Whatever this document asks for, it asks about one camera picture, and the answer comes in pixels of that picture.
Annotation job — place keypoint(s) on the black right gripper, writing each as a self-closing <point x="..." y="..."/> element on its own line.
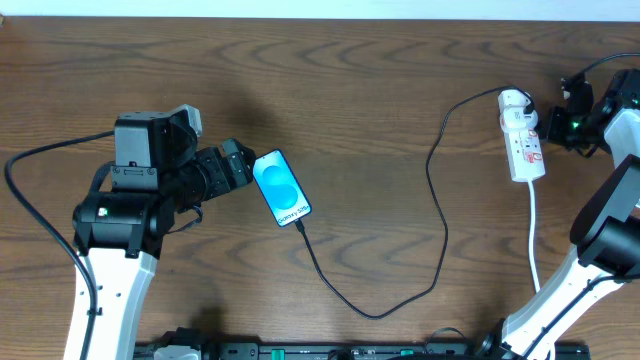
<point x="553" y="125"/>

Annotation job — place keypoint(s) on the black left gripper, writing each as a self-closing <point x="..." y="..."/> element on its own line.
<point x="220" y="170"/>

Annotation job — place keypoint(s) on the blue Galaxy smartphone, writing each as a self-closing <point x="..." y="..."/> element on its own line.
<point x="280" y="188"/>

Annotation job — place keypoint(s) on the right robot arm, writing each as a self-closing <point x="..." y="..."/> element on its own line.
<point x="604" y="250"/>

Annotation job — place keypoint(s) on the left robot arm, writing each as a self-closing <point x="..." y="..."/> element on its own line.
<point x="159" y="171"/>

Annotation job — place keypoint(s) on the white power strip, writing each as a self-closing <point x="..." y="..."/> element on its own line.
<point x="518" y="119"/>

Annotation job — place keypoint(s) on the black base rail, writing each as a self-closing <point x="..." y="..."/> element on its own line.
<point x="185" y="343"/>

